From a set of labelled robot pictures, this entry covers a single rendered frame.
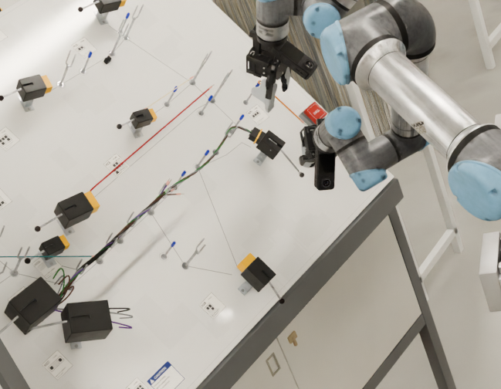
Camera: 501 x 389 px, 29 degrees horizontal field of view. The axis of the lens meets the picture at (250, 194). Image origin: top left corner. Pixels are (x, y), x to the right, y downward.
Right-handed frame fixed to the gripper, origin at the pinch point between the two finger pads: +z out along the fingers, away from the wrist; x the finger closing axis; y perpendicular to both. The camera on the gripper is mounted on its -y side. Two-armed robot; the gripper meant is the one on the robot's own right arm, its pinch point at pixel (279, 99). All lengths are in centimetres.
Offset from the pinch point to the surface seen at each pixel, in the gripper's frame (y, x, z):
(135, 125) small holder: 29.8, 19.6, 5.6
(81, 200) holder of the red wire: 25, 49, 2
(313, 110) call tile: 0.0, -21.5, 21.6
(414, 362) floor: -42, -27, 128
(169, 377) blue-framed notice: -7, 66, 28
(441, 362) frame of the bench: -53, -12, 98
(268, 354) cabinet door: -19, 41, 45
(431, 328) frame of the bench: -47, -15, 86
